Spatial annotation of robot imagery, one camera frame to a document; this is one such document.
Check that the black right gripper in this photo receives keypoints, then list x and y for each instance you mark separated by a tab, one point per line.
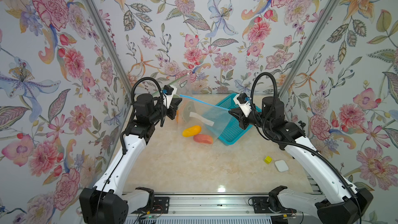
243	119

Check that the teal plastic basket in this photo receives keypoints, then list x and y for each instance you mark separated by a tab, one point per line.
232	133

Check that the small yellow block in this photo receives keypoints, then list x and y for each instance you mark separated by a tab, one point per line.
268	160

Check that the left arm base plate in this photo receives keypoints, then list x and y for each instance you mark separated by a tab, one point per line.
143	201

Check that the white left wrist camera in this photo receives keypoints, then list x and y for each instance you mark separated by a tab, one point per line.
168	92

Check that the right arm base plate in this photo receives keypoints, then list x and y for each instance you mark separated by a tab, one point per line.
270	204

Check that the red mango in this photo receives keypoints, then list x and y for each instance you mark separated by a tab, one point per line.
203	139

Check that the aluminium front rail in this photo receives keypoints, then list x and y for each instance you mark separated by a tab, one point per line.
210	204

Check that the clear blue-zipper zip bag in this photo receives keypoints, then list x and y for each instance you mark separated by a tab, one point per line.
212	119

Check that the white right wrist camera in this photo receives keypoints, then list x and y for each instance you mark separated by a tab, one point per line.
243	102

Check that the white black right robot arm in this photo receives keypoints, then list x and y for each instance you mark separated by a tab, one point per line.
341	201

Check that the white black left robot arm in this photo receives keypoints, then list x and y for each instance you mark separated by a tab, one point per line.
105	202

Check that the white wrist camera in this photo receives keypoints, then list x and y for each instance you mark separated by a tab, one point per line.
243	102
168	92

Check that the clear green-print zip bag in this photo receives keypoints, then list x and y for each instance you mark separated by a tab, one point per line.
184	87

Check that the white flat pad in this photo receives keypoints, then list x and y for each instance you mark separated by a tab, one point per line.
281	166

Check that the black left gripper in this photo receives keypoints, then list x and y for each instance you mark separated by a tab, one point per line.
172	109

